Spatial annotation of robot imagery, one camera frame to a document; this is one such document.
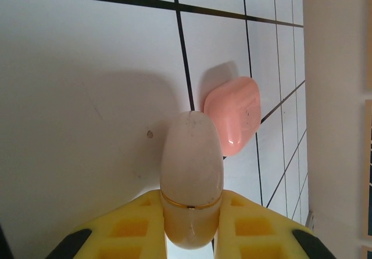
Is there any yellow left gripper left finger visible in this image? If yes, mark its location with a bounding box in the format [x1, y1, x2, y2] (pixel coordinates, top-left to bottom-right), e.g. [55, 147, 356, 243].
[43, 190, 168, 259]

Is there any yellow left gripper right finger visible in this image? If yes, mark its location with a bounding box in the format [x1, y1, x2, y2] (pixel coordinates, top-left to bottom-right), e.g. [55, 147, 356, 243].
[213, 190, 338, 259]

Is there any pink earbud charging case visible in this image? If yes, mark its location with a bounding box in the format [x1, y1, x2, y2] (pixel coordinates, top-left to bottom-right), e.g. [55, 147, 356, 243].
[202, 76, 262, 157]

